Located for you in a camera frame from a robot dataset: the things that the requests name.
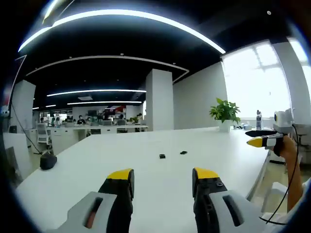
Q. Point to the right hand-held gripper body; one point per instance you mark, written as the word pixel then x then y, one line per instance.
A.
pixel 284 122

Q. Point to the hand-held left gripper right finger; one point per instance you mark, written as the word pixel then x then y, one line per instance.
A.
pixel 206 191

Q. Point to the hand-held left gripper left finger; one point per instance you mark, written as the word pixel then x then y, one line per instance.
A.
pixel 121 189

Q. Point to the black plastic buckle pronged part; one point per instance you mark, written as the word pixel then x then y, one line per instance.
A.
pixel 183 152

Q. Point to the black plastic buckle socket part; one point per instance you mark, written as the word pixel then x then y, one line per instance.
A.
pixel 162 156

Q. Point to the person's right hand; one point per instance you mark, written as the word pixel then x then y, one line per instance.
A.
pixel 288 146

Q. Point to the dark water bottle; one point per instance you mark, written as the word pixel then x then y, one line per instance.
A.
pixel 259 120

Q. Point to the small box on table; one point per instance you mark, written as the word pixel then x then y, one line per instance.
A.
pixel 247 126

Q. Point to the green potted plant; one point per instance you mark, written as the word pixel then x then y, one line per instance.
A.
pixel 224 112

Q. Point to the row of white desks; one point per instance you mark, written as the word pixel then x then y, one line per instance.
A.
pixel 80 132

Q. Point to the black pouch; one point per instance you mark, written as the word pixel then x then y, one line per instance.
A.
pixel 48 162

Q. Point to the black computer monitor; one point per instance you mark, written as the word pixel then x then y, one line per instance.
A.
pixel 92 112

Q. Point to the ceiling light strip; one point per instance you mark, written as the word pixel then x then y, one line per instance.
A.
pixel 104 102
pixel 97 92
pixel 121 14

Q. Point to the white office chair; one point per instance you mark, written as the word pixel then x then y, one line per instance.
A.
pixel 43 136

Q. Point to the white camera device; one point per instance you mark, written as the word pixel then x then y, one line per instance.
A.
pixel 5 113

